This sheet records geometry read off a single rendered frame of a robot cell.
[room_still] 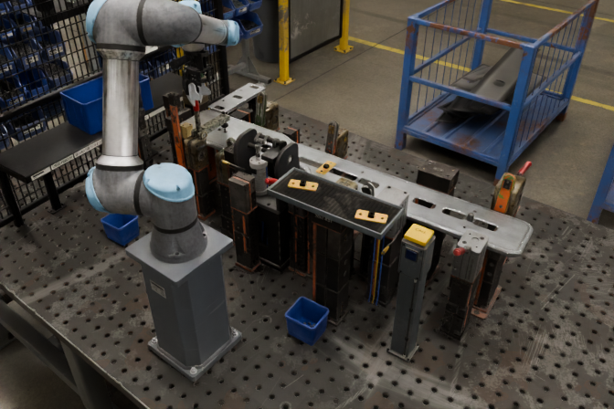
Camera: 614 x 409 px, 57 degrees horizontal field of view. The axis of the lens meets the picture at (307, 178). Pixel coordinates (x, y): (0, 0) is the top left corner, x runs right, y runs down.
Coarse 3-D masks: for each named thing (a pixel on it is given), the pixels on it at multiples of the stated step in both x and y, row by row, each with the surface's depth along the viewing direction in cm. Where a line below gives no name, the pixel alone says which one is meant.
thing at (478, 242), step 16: (464, 240) 161; (480, 240) 161; (464, 256) 160; (480, 256) 159; (464, 272) 163; (464, 288) 167; (448, 304) 173; (464, 304) 170; (448, 320) 176; (464, 320) 175
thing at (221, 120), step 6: (222, 114) 219; (216, 120) 217; (222, 120) 217; (228, 120) 220; (204, 126) 213; (210, 126) 213; (216, 126) 215; (222, 126) 221; (192, 132) 210; (198, 132) 209; (198, 138) 209
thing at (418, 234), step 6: (414, 228) 150; (420, 228) 150; (426, 228) 150; (408, 234) 148; (414, 234) 148; (420, 234) 148; (426, 234) 148; (432, 234) 148; (414, 240) 146; (420, 240) 146; (426, 240) 146
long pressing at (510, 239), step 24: (192, 120) 232; (240, 120) 233; (216, 144) 215; (312, 168) 202; (336, 168) 202; (360, 168) 202; (408, 192) 191; (432, 192) 191; (408, 216) 180; (432, 216) 180; (480, 216) 180; (504, 216) 180; (504, 240) 170; (528, 240) 172
